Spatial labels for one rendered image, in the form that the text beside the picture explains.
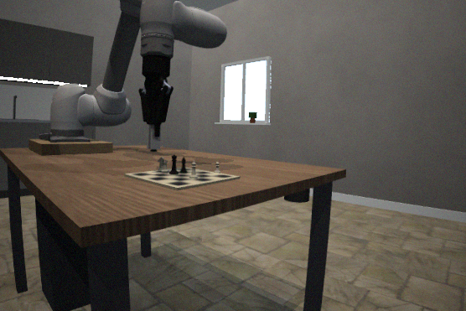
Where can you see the black and cream chessboard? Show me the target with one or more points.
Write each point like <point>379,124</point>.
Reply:
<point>181,181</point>

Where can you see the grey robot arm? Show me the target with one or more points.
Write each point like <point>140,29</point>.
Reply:
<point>161,22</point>

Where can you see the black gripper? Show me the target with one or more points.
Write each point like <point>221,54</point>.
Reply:
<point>156,69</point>

